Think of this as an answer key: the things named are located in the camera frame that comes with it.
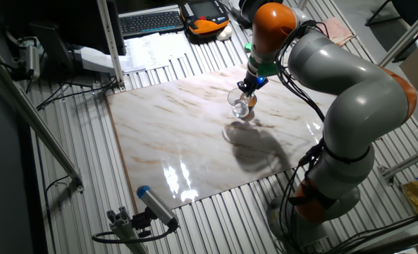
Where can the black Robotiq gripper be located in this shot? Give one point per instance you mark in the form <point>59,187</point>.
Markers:
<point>256,80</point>

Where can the clear glass mug with water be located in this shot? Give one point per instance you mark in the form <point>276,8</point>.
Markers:
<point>238,109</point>

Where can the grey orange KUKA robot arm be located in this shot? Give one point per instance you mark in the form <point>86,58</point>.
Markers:
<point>367,102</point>

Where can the orange cup with blue band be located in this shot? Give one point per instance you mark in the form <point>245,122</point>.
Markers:
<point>253,102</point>

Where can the white rounded object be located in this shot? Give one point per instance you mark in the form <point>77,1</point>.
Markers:
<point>225,33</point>

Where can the orange black teach pendant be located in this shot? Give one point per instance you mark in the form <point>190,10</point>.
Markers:
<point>203,24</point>

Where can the white marble pattern board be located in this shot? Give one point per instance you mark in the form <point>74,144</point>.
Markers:
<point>177,148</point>

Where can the pink cloth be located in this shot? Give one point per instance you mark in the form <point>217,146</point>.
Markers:
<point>339,33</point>

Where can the white printed paper sheet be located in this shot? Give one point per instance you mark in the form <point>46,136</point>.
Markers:
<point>140,53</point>

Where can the black computer keyboard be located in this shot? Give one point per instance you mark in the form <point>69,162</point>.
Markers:
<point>148,23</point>

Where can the black office chair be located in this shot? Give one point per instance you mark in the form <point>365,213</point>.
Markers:
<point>413,10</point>

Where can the yellow plastic bag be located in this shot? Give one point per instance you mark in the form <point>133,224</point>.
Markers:
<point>416,197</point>

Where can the green camera mount plate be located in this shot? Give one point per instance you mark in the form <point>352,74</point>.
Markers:
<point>265,68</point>

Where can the slim aluminium post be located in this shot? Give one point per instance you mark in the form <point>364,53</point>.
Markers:
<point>302,3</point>

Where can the aluminium upright frame post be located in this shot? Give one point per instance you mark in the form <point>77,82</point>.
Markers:
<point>110,42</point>

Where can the silver camera with blue cap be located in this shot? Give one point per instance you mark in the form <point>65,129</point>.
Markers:
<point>155,204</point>

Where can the aluminium slanted frame bar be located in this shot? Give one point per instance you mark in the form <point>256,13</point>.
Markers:
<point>406,35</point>

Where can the black camera clamp bracket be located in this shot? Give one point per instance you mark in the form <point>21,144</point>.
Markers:
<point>141,220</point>

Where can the aluminium low frame bar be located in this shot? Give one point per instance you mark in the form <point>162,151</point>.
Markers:
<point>406,162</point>

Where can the aluminium profile camera stand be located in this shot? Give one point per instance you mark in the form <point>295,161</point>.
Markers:
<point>124,229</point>

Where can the aluminium diagonal frame beam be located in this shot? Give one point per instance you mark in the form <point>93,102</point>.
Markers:
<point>36,123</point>

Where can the silver camera on bracket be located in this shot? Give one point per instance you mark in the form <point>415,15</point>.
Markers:
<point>32,61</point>

